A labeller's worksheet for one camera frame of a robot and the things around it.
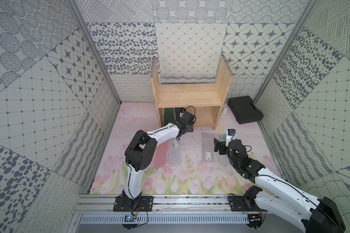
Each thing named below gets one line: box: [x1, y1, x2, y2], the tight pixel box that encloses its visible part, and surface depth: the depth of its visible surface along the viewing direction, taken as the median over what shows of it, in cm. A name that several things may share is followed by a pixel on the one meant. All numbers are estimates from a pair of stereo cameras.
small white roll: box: [220, 107, 228, 117], surface depth 112 cm
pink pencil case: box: [154, 139, 171, 167], surface depth 92 cm
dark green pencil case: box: [163, 107, 175, 126], surface depth 106 cm
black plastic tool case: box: [227, 95, 264, 125], surface depth 113 cm
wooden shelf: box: [150, 54, 234, 131], surface depth 90 cm
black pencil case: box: [185, 124, 194, 133], surface depth 90 cm
